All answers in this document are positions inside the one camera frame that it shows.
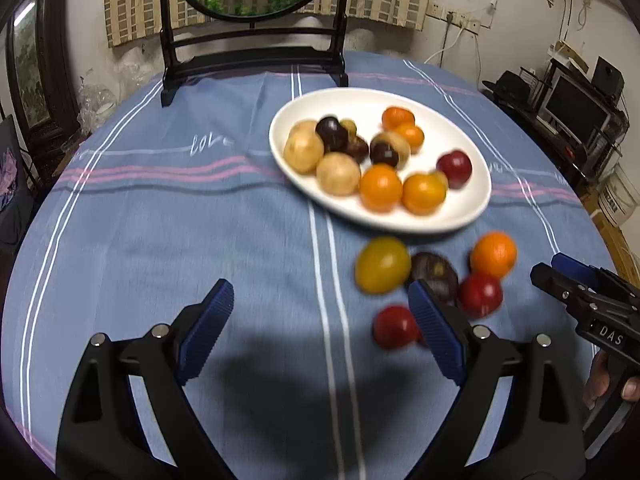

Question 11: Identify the black desk rack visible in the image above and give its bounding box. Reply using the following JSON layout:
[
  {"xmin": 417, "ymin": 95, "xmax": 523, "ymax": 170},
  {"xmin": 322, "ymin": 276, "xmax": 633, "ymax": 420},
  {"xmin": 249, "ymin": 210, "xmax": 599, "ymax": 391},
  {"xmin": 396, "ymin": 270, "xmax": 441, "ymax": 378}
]
[{"xmin": 480, "ymin": 57, "xmax": 631, "ymax": 191}]

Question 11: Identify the white bucket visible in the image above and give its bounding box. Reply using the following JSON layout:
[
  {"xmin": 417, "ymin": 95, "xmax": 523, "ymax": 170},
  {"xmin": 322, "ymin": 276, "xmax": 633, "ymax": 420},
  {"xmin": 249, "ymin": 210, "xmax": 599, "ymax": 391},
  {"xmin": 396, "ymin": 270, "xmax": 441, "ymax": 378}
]
[{"xmin": 597, "ymin": 162, "xmax": 640, "ymax": 226}]

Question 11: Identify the purple cloth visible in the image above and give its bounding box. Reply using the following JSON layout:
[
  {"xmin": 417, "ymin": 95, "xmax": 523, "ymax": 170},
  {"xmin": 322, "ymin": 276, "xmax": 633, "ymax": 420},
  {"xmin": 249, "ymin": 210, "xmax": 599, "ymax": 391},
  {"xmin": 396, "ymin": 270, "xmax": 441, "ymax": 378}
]
[{"xmin": 0, "ymin": 147, "xmax": 21, "ymax": 211}]

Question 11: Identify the pale yellow onion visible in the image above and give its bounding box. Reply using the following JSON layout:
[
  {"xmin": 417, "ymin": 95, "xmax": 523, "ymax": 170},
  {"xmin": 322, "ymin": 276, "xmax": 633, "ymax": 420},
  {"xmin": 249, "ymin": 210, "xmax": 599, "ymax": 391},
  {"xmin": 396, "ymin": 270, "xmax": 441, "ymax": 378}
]
[{"xmin": 372, "ymin": 131, "xmax": 412, "ymax": 161}]

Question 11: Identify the dark purple plum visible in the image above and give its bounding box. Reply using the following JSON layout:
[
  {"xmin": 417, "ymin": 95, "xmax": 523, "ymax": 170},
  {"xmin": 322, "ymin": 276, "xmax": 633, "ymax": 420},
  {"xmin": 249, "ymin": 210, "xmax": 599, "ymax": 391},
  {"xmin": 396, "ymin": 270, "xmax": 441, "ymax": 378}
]
[
  {"xmin": 370, "ymin": 141, "xmax": 400, "ymax": 167},
  {"xmin": 315, "ymin": 116, "xmax": 350, "ymax": 153}
]

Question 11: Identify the red tomato on plate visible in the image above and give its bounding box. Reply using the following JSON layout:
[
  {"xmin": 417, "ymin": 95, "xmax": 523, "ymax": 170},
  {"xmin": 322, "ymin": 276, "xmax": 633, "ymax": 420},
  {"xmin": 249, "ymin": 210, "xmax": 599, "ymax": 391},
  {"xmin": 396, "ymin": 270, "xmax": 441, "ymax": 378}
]
[{"xmin": 436, "ymin": 149, "xmax": 473, "ymax": 190}]

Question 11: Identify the orange tomato on plate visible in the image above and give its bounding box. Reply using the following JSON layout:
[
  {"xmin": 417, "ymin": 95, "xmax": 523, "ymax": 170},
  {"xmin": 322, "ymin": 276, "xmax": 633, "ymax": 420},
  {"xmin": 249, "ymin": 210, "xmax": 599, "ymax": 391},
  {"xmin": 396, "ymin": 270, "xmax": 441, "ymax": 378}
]
[{"xmin": 401, "ymin": 172, "xmax": 447, "ymax": 216}]

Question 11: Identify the white power cable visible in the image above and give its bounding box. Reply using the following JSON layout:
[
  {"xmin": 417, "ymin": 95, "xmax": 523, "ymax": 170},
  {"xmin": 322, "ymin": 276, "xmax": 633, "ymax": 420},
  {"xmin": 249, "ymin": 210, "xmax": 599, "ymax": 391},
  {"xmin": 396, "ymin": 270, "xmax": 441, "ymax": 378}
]
[{"xmin": 425, "ymin": 25, "xmax": 466, "ymax": 63}]

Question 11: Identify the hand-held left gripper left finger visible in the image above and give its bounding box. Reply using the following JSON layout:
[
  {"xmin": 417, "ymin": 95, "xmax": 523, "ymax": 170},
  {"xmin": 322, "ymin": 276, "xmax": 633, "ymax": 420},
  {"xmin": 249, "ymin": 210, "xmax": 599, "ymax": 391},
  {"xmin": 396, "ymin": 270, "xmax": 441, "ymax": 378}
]
[{"xmin": 54, "ymin": 278, "xmax": 238, "ymax": 480}]

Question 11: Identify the orange mandarin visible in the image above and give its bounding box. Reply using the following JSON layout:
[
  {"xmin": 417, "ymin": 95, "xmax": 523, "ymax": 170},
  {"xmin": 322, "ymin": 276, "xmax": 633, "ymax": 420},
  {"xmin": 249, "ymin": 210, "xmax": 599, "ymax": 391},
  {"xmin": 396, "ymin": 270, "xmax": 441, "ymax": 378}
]
[
  {"xmin": 382, "ymin": 106, "xmax": 416, "ymax": 130},
  {"xmin": 359, "ymin": 164, "xmax": 404, "ymax": 212},
  {"xmin": 395, "ymin": 123, "xmax": 425, "ymax": 153},
  {"xmin": 470, "ymin": 231, "xmax": 518, "ymax": 279}
]

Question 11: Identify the black hat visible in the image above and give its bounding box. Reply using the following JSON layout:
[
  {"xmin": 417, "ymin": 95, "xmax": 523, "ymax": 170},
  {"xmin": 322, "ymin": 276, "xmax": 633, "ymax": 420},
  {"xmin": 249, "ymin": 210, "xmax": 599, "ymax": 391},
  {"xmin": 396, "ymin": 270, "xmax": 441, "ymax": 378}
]
[{"xmin": 482, "ymin": 71, "xmax": 533, "ymax": 106}]

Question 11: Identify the clear plastic bag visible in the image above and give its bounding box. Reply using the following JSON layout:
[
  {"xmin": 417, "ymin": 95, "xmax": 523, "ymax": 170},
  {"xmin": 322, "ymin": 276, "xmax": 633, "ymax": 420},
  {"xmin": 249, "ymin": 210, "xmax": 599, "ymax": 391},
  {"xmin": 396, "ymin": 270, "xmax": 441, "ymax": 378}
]
[{"xmin": 77, "ymin": 75, "xmax": 118, "ymax": 126}]

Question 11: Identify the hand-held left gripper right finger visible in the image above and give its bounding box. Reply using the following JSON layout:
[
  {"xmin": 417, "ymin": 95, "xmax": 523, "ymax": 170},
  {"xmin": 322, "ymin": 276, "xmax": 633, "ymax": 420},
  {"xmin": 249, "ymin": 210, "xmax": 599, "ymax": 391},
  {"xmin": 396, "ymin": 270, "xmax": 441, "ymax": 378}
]
[{"xmin": 406, "ymin": 279, "xmax": 587, "ymax": 480}]

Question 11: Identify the blue striped tablecloth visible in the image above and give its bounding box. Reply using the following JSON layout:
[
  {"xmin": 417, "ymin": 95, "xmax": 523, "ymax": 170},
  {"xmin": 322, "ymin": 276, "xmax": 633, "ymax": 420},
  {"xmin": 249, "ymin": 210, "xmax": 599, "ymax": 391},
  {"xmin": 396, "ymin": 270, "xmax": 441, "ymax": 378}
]
[{"xmin": 0, "ymin": 50, "xmax": 618, "ymax": 480}]

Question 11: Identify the person's right hand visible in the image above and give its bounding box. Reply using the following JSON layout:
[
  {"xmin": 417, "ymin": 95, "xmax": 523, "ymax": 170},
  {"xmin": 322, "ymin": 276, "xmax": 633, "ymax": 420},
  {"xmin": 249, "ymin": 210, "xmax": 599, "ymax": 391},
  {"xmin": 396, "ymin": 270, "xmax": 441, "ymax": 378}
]
[{"xmin": 582, "ymin": 351, "xmax": 640, "ymax": 412}]

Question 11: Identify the dark chair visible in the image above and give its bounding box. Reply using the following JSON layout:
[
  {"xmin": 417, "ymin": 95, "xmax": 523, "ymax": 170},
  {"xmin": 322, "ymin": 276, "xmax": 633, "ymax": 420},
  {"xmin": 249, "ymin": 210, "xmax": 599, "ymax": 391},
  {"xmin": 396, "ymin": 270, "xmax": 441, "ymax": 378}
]
[{"xmin": 0, "ymin": 115, "xmax": 36, "ymax": 251}]

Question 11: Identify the green yellow tomato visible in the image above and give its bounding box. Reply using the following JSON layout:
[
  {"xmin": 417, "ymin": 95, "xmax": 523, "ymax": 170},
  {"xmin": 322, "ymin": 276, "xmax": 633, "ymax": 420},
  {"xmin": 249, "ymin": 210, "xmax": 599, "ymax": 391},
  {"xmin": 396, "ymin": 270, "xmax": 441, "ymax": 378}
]
[{"xmin": 355, "ymin": 236, "xmax": 412, "ymax": 295}]

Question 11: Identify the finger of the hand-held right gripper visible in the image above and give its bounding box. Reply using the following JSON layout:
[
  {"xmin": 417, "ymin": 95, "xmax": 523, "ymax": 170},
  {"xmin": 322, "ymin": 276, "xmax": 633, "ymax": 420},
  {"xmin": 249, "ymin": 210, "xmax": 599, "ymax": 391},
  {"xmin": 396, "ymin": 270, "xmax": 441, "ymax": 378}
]
[
  {"xmin": 530, "ymin": 262, "xmax": 601, "ymax": 322},
  {"xmin": 551, "ymin": 253, "xmax": 640, "ymax": 307}
]

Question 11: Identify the white oval plate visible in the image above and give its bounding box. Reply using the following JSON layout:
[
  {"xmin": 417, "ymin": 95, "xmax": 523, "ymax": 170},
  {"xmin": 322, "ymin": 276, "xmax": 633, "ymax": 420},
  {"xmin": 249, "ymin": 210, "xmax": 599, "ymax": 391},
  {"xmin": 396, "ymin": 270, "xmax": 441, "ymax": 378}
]
[{"xmin": 268, "ymin": 87, "xmax": 492, "ymax": 234}]

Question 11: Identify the computer monitor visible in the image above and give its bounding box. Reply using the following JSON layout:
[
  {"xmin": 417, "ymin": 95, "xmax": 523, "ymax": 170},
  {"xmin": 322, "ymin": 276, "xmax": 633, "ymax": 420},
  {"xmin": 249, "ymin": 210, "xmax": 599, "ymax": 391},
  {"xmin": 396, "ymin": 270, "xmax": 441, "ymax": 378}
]
[{"xmin": 539, "ymin": 67, "xmax": 612, "ymax": 138}]

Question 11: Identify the black speaker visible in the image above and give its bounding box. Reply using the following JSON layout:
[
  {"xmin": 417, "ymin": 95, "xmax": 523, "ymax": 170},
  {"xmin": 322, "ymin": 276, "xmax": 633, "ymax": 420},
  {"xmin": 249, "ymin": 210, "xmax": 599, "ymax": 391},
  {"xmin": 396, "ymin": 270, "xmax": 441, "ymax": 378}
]
[{"xmin": 592, "ymin": 56, "xmax": 625, "ymax": 97}]

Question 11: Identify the white wall outlet strip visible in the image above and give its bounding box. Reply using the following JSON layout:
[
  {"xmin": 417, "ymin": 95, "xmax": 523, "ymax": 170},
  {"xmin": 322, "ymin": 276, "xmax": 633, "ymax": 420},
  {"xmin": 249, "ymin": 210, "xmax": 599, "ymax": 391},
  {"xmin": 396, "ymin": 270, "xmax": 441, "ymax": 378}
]
[{"xmin": 427, "ymin": 2, "xmax": 482, "ymax": 31}]

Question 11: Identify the dark framed painting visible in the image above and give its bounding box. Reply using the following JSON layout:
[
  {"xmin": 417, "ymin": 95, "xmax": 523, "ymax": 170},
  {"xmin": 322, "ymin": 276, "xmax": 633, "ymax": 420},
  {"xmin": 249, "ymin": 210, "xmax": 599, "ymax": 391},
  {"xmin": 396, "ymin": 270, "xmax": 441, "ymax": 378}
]
[{"xmin": 5, "ymin": 0, "xmax": 76, "ymax": 136}]

